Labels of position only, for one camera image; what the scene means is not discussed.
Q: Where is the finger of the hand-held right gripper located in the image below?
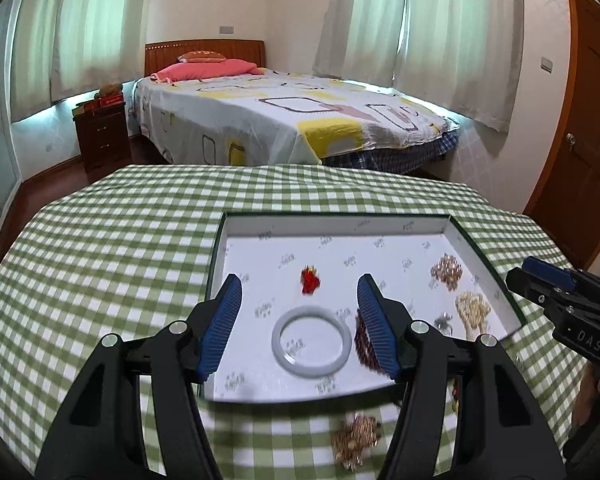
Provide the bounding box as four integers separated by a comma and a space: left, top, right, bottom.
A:
522, 256, 578, 291
505, 267, 575, 320

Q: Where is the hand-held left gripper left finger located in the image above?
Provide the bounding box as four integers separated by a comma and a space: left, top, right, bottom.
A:
39, 274, 243, 480

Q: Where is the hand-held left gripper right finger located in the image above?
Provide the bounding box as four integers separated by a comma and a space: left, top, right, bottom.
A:
356, 273, 566, 480

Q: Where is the brown wooden bead necklace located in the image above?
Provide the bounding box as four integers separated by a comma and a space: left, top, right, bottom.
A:
354, 307, 388, 373

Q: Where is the pearl bracelet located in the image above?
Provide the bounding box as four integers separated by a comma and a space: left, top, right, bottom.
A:
454, 291, 496, 339

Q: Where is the pale jade bangle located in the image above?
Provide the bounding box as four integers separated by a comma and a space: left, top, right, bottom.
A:
271, 305, 353, 376

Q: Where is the crystal bead bracelet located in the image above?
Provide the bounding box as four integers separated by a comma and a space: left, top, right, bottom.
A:
430, 254, 465, 291

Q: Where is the red pendant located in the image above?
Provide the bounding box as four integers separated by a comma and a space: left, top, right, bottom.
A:
300, 266, 324, 295

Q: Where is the shallow green cardboard box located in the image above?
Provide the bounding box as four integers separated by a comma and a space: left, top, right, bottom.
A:
202, 211, 527, 403

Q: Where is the green checked tablecloth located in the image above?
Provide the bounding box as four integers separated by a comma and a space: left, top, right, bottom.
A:
0, 162, 596, 480

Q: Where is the wooden door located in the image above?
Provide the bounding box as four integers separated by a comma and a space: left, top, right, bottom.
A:
522, 0, 600, 271

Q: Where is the blue plaid bed skirt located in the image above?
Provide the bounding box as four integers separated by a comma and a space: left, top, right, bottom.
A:
322, 130, 458, 176

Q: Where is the bed with patterned sheet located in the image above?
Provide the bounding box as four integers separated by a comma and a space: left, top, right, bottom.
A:
132, 67, 461, 166

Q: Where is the dark wooden nightstand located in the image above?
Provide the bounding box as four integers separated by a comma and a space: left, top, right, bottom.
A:
72, 100, 133, 171

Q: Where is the wide white curtain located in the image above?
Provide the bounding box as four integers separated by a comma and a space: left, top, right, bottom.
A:
50, 0, 156, 106
392, 0, 526, 133

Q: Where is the pink pillow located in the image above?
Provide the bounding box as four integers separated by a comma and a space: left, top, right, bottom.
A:
150, 58, 266, 84

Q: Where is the orange cushion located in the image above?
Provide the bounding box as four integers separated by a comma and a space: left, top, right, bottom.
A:
177, 50, 227, 64

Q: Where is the wooden bed headboard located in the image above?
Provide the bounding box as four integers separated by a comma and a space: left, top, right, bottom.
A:
145, 40, 267, 78

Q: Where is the narrow white curtain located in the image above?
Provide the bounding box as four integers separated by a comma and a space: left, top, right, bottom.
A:
312, 0, 411, 81
10, 0, 62, 123

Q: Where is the rose gold bracelet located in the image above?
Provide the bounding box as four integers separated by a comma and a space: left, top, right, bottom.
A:
330, 412, 383, 471

